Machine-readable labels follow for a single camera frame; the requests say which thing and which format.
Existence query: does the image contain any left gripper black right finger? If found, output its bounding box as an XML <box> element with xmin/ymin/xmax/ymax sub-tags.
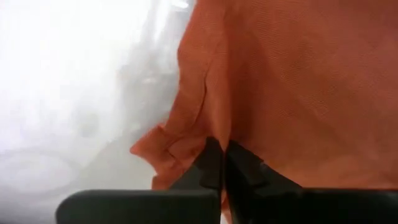
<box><xmin>225</xmin><ymin>140</ymin><xmax>398</xmax><ymax>224</ymax></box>

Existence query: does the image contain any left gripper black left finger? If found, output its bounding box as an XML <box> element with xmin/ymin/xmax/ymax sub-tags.
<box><xmin>55</xmin><ymin>136</ymin><xmax>224</xmax><ymax>224</ymax></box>

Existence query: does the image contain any orange cloth towel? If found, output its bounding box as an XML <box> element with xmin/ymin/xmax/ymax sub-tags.
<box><xmin>129</xmin><ymin>0</ymin><xmax>398</xmax><ymax>224</ymax></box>

